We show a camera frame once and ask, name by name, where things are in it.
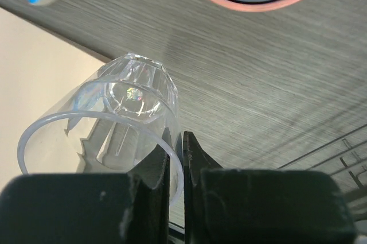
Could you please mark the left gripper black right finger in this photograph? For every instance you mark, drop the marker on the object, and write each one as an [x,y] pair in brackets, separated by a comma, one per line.
[259,205]

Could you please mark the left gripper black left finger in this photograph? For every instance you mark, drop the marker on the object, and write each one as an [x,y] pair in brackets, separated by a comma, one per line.
[130,207]

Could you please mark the clear plastic cup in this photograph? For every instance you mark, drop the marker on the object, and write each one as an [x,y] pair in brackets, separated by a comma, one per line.
[109,123]

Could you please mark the black wire dish rack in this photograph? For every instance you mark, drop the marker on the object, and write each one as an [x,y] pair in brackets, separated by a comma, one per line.
[344,160]

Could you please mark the beige wooden board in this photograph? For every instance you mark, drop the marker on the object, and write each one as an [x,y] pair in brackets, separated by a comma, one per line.
[37,70]

